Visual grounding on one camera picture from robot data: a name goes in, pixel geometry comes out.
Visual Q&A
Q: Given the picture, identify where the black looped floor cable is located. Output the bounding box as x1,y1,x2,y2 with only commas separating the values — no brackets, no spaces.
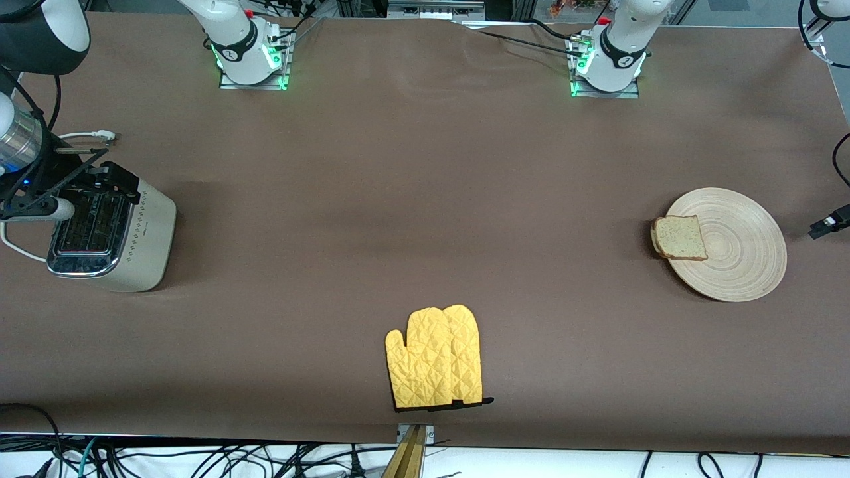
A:
0,402,65,478

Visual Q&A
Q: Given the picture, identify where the yellow wooden bar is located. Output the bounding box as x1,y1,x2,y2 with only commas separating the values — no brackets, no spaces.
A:
382,425,427,478

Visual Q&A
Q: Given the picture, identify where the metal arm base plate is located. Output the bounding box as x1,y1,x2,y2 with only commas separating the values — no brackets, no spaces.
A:
219,28,294,90
569,35,642,99

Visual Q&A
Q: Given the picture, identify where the round light wooden plate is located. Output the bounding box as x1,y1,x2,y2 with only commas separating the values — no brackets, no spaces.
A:
661,187,788,303

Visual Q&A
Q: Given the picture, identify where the black cable across tabletop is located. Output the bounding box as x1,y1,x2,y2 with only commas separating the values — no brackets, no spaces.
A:
475,19,588,59

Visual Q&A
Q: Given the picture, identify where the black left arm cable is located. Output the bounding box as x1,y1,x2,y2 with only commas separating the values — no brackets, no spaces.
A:
797,0,850,188

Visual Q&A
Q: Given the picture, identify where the brown-crusted bread slice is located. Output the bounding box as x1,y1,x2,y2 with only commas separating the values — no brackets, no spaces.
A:
650,214,709,261

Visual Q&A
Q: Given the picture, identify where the cream and chrome toaster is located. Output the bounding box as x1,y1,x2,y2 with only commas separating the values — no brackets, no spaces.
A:
45,166,178,293

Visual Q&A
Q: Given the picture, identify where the white toaster power cable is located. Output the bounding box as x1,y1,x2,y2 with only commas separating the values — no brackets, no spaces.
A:
0,130,117,263

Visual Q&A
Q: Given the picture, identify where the yellow quilted oven mitt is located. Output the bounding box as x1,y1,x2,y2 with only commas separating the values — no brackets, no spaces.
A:
442,304,495,408
385,307,460,410

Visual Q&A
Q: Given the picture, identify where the teal cable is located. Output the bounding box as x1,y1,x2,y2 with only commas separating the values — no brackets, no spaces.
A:
77,436,102,478

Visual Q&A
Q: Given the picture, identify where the aluminium frame rail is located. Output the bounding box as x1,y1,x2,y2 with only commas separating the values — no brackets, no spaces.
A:
386,0,487,21

